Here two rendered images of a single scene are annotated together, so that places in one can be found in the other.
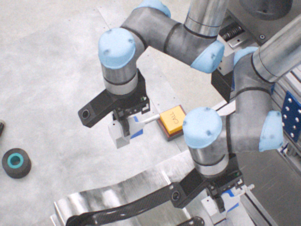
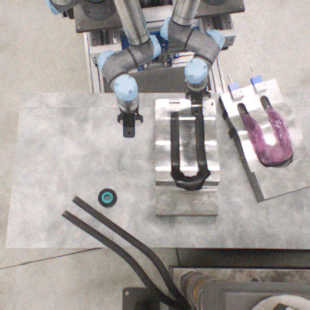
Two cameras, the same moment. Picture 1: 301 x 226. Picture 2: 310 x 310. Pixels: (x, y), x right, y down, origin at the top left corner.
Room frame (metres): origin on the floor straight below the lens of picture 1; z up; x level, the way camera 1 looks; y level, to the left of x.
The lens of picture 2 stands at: (0.45, 0.54, 2.48)
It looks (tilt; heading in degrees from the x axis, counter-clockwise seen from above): 75 degrees down; 295
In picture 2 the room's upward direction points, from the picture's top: 2 degrees counter-clockwise
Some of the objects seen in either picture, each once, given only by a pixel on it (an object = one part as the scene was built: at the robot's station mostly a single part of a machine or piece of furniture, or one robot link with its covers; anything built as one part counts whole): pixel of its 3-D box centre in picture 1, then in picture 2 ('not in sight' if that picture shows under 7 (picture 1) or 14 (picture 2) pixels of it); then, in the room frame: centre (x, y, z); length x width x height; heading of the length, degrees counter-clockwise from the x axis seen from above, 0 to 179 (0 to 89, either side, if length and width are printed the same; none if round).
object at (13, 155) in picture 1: (16, 163); (107, 198); (0.73, 0.38, 0.82); 0.08 x 0.08 x 0.04
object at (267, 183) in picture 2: not in sight; (268, 137); (0.19, -0.13, 0.86); 0.50 x 0.26 x 0.11; 130
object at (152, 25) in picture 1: (150, 27); (116, 66); (0.82, -0.01, 1.25); 0.11 x 0.11 x 0.08; 54
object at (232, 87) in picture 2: not in sight; (232, 86); (0.42, -0.30, 0.86); 0.13 x 0.05 x 0.05; 130
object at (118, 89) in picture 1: (119, 75); (126, 99); (0.75, 0.06, 1.17); 0.08 x 0.08 x 0.05
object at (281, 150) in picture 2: not in sight; (268, 133); (0.20, -0.13, 0.90); 0.26 x 0.18 x 0.08; 130
